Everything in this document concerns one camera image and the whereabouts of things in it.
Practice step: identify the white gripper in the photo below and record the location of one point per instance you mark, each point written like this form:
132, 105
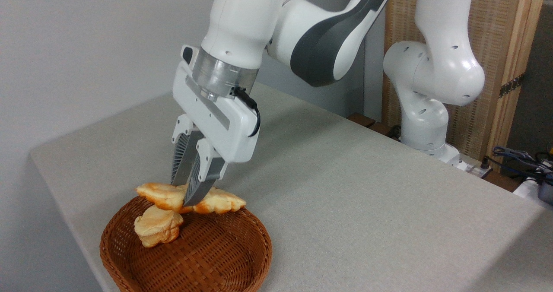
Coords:
224, 128

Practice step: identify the long braided bread loaf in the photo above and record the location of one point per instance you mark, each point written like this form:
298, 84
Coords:
162, 195

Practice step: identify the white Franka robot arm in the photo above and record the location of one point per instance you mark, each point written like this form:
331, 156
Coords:
432, 67

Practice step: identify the small round bread roll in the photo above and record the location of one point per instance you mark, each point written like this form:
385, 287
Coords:
157, 227

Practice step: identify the brown wicker basket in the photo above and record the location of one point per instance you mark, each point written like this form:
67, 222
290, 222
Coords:
216, 253

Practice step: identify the wooden woven screen panel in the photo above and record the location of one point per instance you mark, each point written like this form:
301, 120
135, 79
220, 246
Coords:
492, 33

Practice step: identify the black metal hinge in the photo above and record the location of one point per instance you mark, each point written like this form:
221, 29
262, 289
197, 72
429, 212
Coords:
512, 86

